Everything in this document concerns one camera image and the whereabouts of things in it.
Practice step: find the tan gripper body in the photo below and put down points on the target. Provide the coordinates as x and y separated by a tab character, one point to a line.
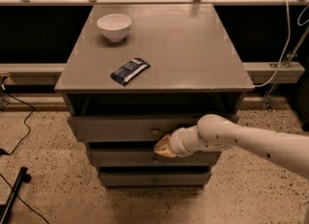
174	143

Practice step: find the grey top drawer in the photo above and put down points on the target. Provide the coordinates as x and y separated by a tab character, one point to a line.
127	128

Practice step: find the grey drawer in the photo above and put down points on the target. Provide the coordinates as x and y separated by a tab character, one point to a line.
127	128
126	158
161	179

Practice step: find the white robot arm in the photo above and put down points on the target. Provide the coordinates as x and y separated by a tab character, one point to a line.
214	133

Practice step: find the grey bottom drawer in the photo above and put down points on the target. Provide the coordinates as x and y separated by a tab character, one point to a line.
161	179

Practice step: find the grey middle drawer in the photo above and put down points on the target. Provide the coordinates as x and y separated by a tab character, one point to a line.
126	158

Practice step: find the grey wooden drawer cabinet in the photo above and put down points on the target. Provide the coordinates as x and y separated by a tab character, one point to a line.
194	71

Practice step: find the dark blue snack packet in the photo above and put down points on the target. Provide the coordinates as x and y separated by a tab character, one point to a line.
129	70

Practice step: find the white ceramic bowl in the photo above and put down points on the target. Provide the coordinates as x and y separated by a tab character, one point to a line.
114	27

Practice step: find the black stand leg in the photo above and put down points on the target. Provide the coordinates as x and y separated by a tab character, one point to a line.
5	209

